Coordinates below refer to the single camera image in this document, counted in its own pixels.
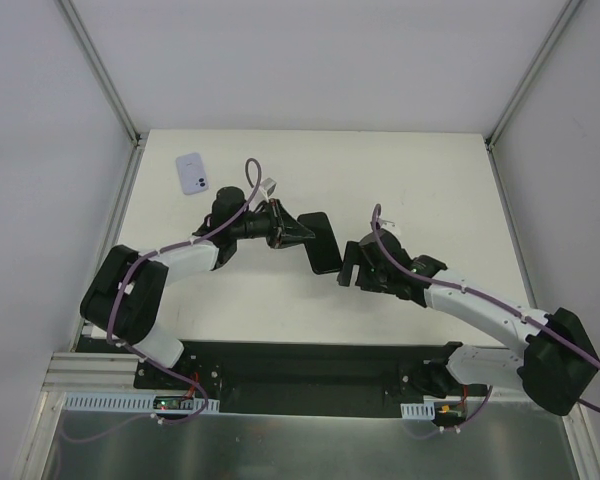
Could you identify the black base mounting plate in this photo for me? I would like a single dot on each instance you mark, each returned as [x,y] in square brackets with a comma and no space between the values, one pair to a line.
[357,381]

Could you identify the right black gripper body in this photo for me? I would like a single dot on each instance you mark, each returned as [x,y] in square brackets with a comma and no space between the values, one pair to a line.
[362,270]

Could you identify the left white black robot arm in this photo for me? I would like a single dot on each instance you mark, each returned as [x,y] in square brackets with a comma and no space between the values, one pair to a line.
[125,295]

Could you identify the aluminium frame post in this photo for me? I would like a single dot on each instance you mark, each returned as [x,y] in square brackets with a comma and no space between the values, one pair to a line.
[549,43]
[86,45]

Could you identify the white cable duct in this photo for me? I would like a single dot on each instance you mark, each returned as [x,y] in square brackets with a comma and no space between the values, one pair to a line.
[138,403]
[424,411]

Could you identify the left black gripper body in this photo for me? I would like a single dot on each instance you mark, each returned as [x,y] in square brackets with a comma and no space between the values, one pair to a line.
[274,225]

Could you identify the right white cable duct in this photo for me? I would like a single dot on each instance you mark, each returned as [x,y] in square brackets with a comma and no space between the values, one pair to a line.
[424,411]

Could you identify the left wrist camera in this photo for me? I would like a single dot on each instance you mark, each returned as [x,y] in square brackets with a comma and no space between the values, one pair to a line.
[267,187]

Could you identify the left aluminium frame post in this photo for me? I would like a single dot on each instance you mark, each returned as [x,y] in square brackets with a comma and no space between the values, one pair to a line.
[86,45]

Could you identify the right aluminium frame post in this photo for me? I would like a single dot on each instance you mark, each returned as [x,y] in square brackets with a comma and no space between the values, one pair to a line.
[549,43]

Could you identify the front aluminium rail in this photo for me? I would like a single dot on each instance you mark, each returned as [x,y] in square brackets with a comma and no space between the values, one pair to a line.
[97,372]

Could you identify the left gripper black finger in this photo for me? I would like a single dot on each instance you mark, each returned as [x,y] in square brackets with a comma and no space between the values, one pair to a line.
[283,242]
[290,228]

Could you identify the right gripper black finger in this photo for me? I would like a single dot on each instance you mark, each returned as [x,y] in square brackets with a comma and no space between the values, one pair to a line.
[346,278]
[352,256]

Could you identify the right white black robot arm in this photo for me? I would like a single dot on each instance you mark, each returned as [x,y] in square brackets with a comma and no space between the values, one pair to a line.
[548,356]

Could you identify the lilac phone case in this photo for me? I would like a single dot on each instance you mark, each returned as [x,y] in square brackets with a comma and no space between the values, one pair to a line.
[191,173]

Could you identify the left white cable duct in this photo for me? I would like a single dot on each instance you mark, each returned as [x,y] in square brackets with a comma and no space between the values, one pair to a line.
[138,403]

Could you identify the black smartphone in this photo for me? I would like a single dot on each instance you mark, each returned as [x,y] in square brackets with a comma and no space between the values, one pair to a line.
[322,250]

